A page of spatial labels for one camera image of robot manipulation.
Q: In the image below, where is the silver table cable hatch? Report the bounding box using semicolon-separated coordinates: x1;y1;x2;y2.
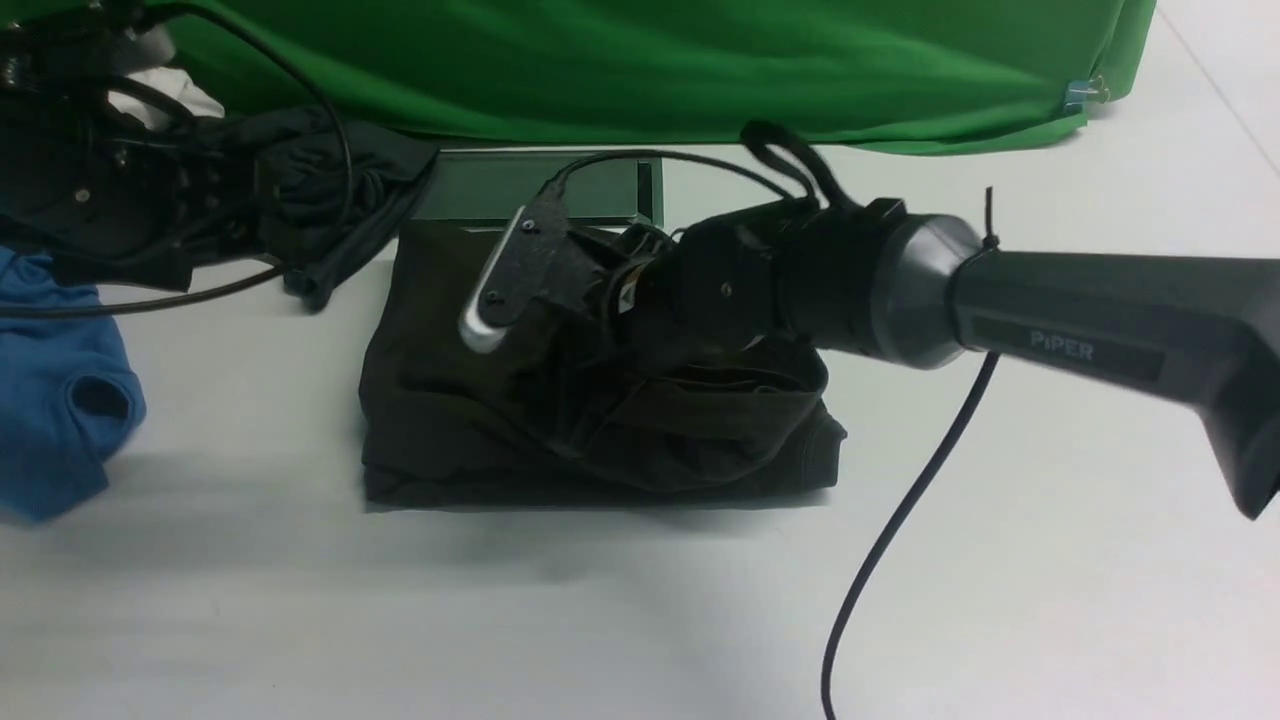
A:
410;150;663;229

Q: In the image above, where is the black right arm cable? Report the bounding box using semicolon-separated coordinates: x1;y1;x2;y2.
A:
545;120;1004;720

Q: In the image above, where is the blue t-shirt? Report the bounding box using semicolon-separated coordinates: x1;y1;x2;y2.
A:
1;249;147;524

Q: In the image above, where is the dark teal crumpled garment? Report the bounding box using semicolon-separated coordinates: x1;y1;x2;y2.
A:
201;105;442;313

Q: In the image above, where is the white crumpled garment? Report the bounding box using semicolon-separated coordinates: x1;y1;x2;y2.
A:
108;67;225;131

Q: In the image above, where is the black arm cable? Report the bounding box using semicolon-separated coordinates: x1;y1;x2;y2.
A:
0;0;356;319
545;120;1004;720

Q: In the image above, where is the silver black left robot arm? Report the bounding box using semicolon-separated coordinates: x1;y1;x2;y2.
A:
1;1;266;292

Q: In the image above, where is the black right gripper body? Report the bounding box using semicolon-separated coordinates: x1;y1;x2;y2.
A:
590;200;828;375

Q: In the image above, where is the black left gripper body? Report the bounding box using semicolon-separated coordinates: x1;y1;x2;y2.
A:
1;90;271;292

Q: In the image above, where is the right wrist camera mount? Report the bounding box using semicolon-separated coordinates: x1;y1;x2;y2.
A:
460;181;625;354

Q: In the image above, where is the green backdrop cloth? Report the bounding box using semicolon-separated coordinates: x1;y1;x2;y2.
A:
0;0;1157;156

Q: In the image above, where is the blue binder clip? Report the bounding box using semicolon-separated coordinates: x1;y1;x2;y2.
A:
1061;76;1111;117

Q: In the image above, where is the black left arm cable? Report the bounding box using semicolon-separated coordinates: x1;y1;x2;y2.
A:
0;0;356;319

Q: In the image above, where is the gray right robot arm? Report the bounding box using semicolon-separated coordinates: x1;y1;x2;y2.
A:
602;199;1279;519

